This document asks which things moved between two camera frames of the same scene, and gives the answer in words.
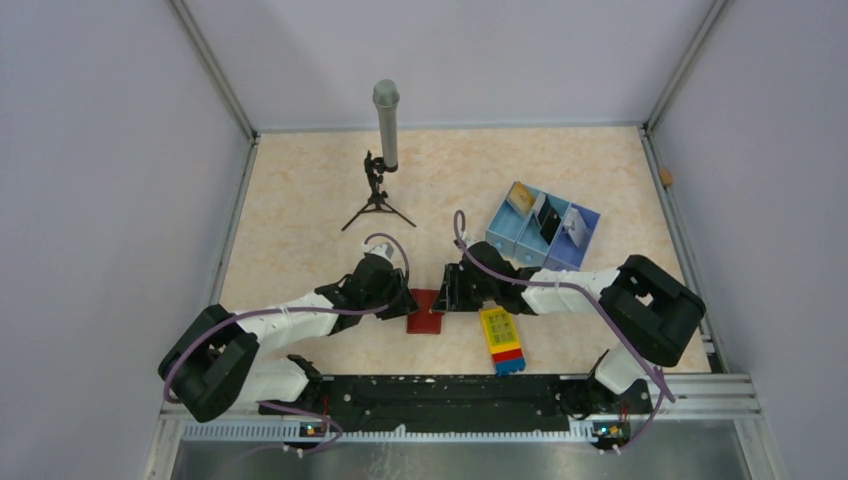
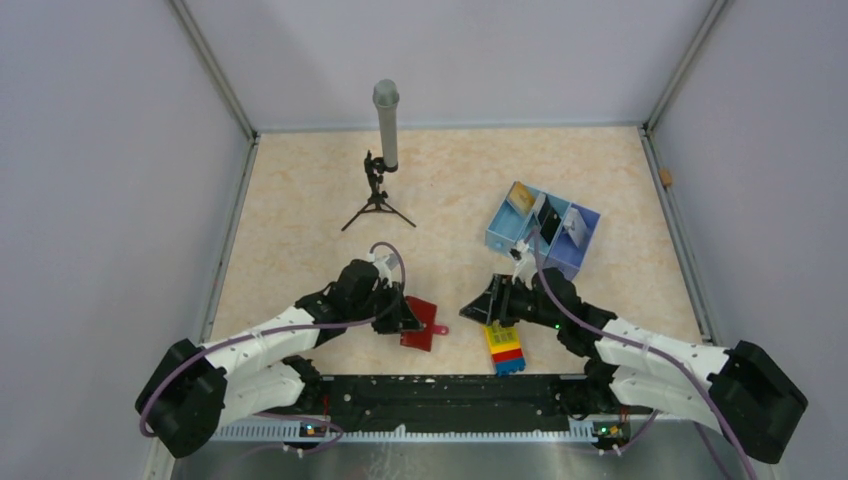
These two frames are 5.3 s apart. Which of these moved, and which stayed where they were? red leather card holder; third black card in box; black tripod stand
Moved: red leather card holder
Stayed: black tripod stand; third black card in box
